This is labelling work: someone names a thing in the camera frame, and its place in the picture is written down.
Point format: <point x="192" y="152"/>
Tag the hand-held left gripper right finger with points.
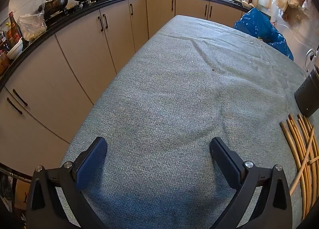
<point x="225" y="161"/>

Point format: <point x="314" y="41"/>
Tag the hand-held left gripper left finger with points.
<point x="91" y="161"/>

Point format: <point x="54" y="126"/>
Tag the pile of wooden chopsticks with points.
<point x="296" y="144"/>

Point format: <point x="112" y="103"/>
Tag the black perforated chopstick holder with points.
<point x="307" y="94"/>

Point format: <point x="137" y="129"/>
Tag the cardboard box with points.
<point x="21" y="194"/>

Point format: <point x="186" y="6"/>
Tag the beige kitchen cabinets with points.
<point x="82" y="51"/>

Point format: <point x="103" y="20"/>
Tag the black kitchen countertop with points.
<point x="37" y="41"/>

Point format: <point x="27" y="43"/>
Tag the white bowl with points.
<point x="15" y="50"/>

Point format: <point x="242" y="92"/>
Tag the blue plastic bag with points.
<point x="256" y="26"/>

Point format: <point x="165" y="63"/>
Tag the clear glass pitcher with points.
<point x="315" y="55"/>

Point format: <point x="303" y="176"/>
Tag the clear plastic bag of food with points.
<point x="31" y="26"/>

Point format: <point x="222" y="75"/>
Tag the dark sauce bottle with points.
<point x="14" y="31"/>

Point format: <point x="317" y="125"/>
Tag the gas stove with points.
<point x="74" y="8"/>

